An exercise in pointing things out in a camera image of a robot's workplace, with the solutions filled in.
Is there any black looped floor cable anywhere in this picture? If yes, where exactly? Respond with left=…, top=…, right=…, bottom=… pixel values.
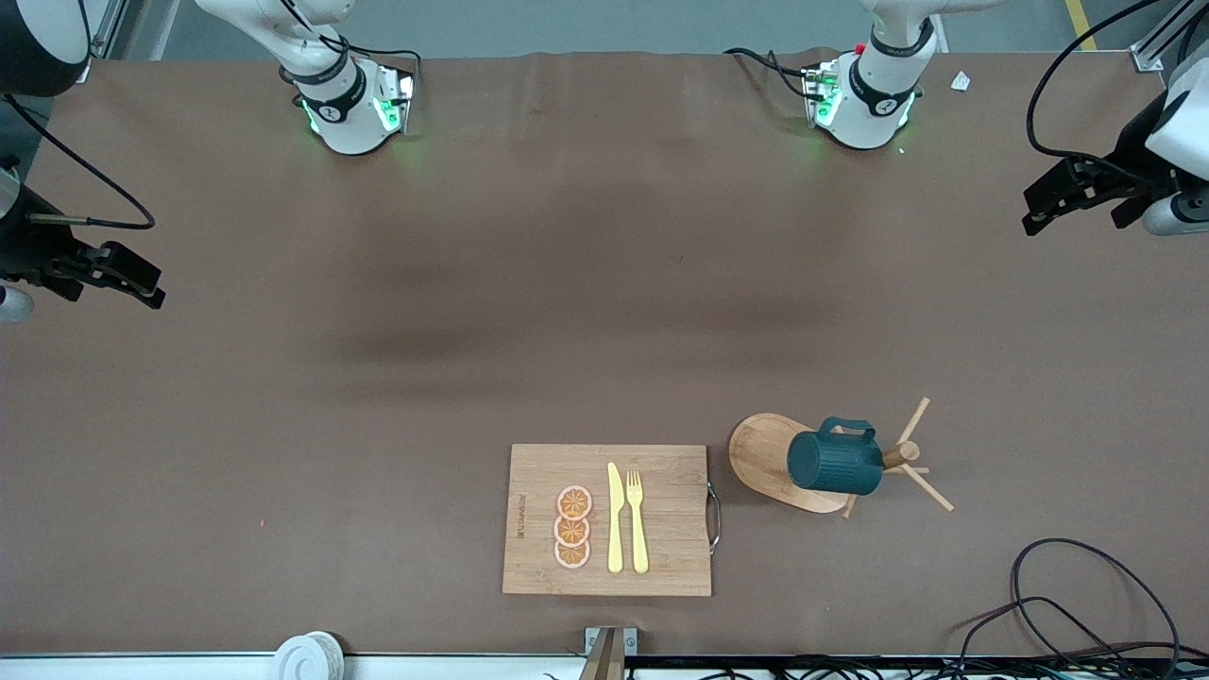
left=1009, top=538, right=1183, bottom=680

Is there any bamboo cutting board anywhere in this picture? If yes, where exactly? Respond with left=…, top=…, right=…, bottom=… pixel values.
left=502, top=444, right=724, bottom=598

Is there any yellow plastic fork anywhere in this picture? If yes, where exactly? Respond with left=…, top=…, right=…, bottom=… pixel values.
left=626, top=469, right=651, bottom=575

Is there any black cable bundle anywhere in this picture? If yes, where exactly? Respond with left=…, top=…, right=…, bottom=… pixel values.
left=543, top=595, right=1209, bottom=680

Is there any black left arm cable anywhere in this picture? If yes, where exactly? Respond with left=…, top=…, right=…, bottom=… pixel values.
left=1175, top=0, right=1209, bottom=81
left=1026, top=0, right=1165, bottom=182

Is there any dark teal ribbed cup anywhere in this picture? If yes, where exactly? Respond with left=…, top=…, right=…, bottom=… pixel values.
left=787, top=417, right=886, bottom=497

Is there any aluminium frame profile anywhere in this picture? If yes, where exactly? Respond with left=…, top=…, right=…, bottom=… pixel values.
left=88, top=0, right=133, bottom=60
left=1131, top=0, right=1209, bottom=74

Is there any wooden mug tree stand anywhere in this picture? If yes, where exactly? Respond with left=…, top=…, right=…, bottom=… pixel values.
left=728, top=397, right=955, bottom=519

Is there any white tape roll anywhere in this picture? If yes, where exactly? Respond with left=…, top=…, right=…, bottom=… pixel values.
left=272, top=631, right=344, bottom=680

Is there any yellow plastic knife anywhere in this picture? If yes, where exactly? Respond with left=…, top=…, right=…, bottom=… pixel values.
left=607, top=462, right=626, bottom=574

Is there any metal table edge bracket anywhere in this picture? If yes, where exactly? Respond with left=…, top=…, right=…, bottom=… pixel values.
left=578, top=626, right=639, bottom=680

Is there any black left base cable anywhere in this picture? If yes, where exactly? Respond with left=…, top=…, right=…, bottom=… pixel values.
left=724, top=47, right=815, bottom=101

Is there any brown table mat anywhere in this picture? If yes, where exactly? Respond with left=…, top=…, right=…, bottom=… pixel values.
left=0, top=47, right=1209, bottom=658

